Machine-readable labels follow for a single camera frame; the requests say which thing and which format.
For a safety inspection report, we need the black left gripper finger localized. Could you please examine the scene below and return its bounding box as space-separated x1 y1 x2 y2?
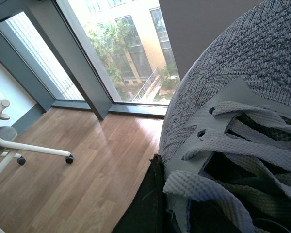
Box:
112 154 165 233

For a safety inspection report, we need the grey sneaker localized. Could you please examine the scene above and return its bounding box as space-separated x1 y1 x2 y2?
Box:
159 0 291 233

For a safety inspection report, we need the white office chair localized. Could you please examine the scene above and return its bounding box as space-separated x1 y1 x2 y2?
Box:
0 91 75 233

